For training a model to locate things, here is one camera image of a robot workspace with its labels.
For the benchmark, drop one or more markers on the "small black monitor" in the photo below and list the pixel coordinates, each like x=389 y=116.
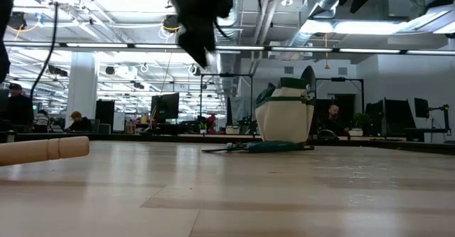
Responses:
x=422 y=107

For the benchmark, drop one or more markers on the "black cabinet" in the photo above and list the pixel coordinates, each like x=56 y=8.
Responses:
x=105 y=114

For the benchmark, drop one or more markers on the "black round object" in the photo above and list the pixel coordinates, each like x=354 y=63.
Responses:
x=327 y=135

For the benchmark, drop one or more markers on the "long LED light bar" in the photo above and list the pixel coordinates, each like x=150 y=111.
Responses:
x=302 y=48

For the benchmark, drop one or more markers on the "person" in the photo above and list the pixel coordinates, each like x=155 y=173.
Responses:
x=333 y=119
x=16 y=109
x=80 y=123
x=42 y=121

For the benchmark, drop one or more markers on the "wide dark monitor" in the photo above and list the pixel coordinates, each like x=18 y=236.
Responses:
x=394 y=117

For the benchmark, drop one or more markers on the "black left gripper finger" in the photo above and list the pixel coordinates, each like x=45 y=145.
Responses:
x=207 y=46
x=192 y=46

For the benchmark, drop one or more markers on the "black computer monitor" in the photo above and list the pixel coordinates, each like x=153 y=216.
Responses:
x=165 y=107

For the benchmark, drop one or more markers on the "cream green gardening bag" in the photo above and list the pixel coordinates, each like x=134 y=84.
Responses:
x=284 y=119

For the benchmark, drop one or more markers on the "white column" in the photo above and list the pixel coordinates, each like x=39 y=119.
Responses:
x=80 y=98

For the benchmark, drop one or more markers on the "small potted green plant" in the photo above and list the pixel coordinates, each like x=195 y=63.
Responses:
x=362 y=120

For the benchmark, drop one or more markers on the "black table frame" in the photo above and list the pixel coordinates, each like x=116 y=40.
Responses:
x=391 y=145

